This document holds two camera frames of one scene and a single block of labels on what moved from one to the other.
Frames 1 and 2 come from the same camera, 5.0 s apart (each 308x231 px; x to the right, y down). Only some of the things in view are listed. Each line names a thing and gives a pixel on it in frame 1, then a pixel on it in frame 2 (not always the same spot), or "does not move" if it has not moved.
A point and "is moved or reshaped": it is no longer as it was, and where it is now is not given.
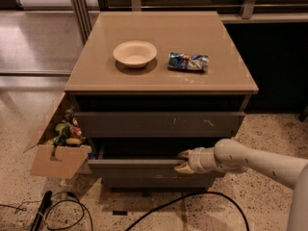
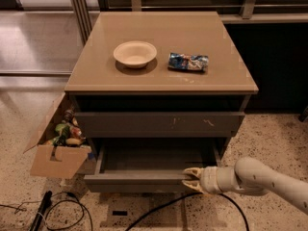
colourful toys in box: (67, 132) does not move
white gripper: (195, 161) → (210, 179)
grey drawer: (143, 159) is moved or reshaped
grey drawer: (159, 124) does not move
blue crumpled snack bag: (188, 62) does not move
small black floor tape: (119, 213) does not move
